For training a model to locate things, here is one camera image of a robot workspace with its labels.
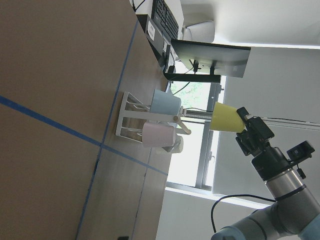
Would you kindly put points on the black computer monitor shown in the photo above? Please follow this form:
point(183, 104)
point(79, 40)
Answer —
point(209, 61)

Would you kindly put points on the white wire cup rack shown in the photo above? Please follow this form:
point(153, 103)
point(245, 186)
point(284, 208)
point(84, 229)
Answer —
point(132, 108)

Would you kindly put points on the black computer keyboard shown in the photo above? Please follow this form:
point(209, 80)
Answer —
point(164, 19)

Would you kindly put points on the pink plastic cup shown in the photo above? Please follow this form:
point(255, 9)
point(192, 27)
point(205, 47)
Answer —
point(158, 135)

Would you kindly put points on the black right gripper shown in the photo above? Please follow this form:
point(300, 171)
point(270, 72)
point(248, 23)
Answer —
point(267, 160)

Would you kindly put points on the yellow plastic cup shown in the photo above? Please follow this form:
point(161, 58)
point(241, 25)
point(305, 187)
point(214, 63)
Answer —
point(225, 118)

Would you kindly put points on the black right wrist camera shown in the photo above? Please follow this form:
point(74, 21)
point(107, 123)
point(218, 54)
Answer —
point(300, 152)

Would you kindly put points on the light blue cup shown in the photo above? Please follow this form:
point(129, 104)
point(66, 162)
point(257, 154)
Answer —
point(165, 103)

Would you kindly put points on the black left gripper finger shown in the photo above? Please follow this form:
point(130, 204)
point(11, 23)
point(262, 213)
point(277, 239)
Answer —
point(123, 238)

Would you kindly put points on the grey plastic cup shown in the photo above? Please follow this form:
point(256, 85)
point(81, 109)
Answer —
point(175, 149)

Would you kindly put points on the black labelled box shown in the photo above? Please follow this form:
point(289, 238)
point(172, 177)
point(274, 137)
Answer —
point(156, 40)

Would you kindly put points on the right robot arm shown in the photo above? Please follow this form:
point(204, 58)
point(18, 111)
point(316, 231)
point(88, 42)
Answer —
point(294, 211)

